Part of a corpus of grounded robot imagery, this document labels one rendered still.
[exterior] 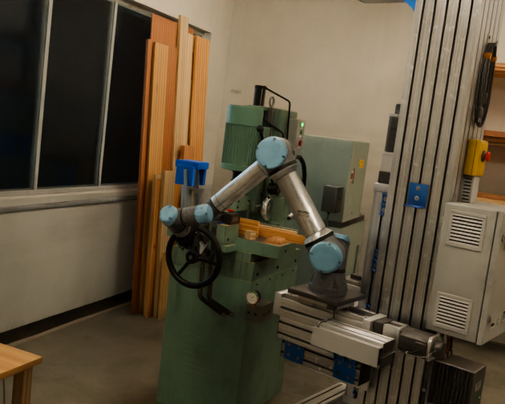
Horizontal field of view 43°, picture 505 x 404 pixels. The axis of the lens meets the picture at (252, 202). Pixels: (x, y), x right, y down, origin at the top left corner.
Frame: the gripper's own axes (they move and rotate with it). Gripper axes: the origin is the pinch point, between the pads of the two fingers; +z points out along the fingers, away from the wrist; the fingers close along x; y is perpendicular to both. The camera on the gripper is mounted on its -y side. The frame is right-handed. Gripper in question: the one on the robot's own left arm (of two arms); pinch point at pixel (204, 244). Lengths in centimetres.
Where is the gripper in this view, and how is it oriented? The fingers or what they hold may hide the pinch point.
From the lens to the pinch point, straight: 274.4
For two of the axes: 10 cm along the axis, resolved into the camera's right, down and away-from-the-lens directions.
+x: 8.9, 1.4, -4.2
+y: -3.1, 8.8, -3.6
